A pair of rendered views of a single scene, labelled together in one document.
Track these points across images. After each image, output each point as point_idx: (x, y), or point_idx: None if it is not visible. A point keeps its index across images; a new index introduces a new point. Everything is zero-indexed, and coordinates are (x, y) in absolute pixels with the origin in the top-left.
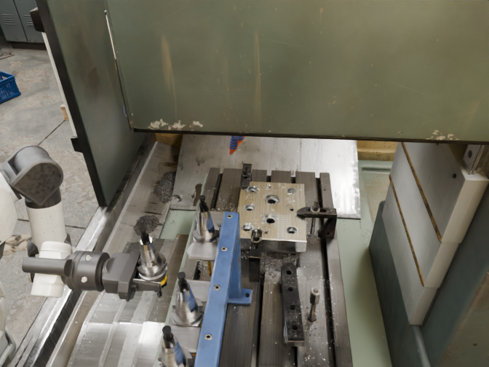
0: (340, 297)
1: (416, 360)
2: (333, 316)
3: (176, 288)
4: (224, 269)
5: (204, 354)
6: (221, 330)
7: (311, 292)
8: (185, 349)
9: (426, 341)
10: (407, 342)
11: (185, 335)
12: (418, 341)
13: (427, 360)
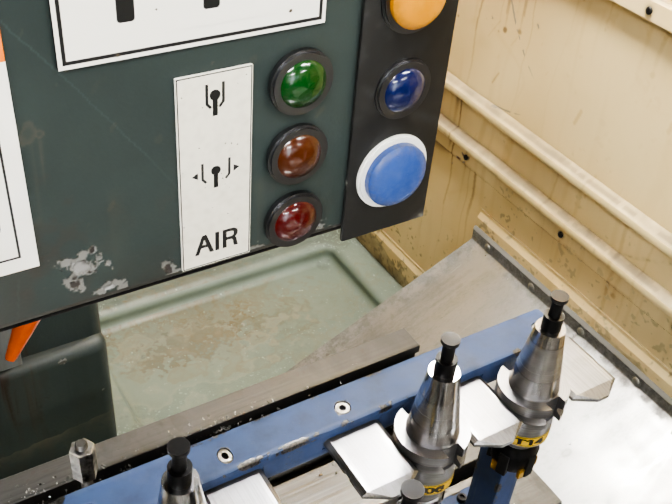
0: (2, 487)
1: (75, 369)
2: (65, 480)
3: (457, 379)
4: (285, 421)
5: (481, 351)
6: (421, 354)
7: (89, 452)
8: (499, 383)
9: (49, 340)
10: (26, 406)
11: (474, 409)
12: (44, 359)
13: (81, 340)
